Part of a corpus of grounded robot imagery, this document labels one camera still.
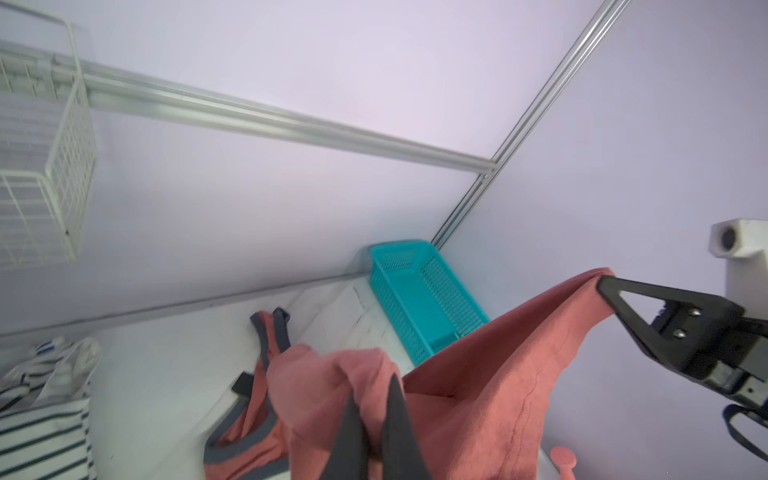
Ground dark red tank top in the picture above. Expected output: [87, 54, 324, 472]
[203, 268, 613, 479]

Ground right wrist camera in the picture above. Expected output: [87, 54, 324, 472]
[709, 218, 768, 321]

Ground white wire wall basket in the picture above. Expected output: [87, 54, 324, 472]
[1, 1, 98, 270]

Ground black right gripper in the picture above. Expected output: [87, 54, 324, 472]
[597, 276, 767, 414]

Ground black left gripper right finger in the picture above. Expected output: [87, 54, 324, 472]
[381, 375, 432, 480]

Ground teal plastic basket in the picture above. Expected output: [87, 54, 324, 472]
[370, 241, 489, 366]

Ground black white striped tank top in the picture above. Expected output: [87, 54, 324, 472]
[1, 337, 101, 479]

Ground pink watering can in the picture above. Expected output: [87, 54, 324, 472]
[550, 446, 577, 480]

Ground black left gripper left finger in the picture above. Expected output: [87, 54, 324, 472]
[319, 397, 369, 480]

